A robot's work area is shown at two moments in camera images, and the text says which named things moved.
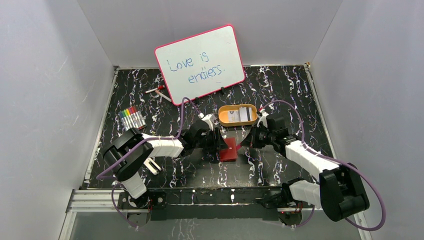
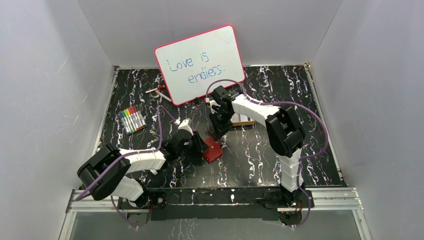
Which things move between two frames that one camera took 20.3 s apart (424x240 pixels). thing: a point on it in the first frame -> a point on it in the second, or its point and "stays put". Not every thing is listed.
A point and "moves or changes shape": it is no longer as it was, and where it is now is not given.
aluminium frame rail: [84, 199] stays put
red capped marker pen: [160, 87] stays put
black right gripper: [251, 141] -> [220, 129]
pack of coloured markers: [132, 117] stays put
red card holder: [229, 154] moves or changes shape
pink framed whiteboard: [197, 66] stays put
